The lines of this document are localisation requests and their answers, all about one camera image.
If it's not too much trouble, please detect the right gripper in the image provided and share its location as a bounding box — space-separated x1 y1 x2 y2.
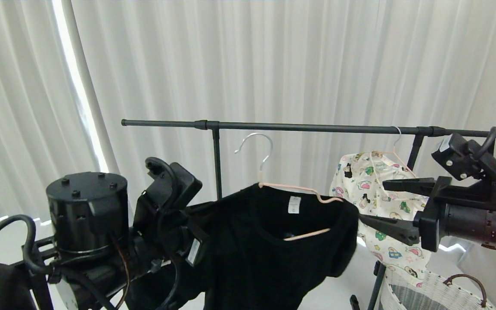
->
358 177 496 253

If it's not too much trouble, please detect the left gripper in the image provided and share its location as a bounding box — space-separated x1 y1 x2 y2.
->
144 223 210 270

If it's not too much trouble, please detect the cream printed garment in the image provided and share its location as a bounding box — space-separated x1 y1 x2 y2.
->
329 151 431 288

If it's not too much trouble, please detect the black garment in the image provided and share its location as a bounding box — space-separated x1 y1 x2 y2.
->
125 183 360 310

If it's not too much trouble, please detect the pink clothes hanger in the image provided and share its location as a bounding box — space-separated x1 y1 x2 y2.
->
373 126 416 177
234 133 344 242

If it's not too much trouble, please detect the white laundry basket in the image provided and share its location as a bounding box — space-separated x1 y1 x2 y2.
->
379 269 496 310

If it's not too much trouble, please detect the black clothes rack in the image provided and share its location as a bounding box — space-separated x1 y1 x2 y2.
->
121 119 496 310

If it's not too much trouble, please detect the white curtain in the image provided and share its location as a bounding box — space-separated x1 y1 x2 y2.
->
0 0 496 259

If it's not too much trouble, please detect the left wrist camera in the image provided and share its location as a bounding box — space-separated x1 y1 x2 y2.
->
133 157 203 233

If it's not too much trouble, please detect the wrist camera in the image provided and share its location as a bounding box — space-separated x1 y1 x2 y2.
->
431 133 496 203
133 157 203 233

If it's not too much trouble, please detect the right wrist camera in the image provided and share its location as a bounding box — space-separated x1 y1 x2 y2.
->
431 133 496 203

